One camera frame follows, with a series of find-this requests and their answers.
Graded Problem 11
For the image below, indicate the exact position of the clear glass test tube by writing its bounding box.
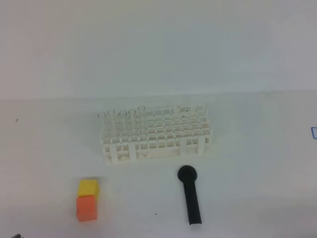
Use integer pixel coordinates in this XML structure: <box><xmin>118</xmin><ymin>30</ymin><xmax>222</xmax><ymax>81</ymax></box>
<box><xmin>138</xmin><ymin>105</ymin><xmax>147</xmax><ymax>135</ymax></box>

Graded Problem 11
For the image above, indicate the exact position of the white test tube rack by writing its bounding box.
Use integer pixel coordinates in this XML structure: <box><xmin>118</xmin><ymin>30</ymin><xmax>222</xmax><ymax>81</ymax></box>
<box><xmin>100</xmin><ymin>105</ymin><xmax>212</xmax><ymax>165</ymax></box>

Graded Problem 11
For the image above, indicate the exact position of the black scoop tool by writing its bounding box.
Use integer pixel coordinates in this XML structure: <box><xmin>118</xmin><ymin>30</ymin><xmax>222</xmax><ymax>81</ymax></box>
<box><xmin>177</xmin><ymin>165</ymin><xmax>202</xmax><ymax>225</ymax></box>

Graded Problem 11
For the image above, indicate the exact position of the yellow cube block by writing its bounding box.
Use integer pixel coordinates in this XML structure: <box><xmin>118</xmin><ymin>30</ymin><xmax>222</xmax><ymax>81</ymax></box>
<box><xmin>77</xmin><ymin>179</ymin><xmax>100</xmax><ymax>200</ymax></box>

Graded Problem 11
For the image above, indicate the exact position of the orange cube block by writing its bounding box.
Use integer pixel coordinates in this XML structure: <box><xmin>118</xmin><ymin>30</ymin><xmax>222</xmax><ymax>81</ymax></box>
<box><xmin>76</xmin><ymin>195</ymin><xmax>98</xmax><ymax>222</ymax></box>

